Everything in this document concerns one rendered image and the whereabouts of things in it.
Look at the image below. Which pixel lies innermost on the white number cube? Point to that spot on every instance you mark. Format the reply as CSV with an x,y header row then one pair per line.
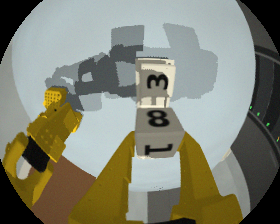
x,y
158,133
157,79

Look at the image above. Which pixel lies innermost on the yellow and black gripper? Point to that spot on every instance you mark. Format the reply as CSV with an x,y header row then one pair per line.
x,y
106,201

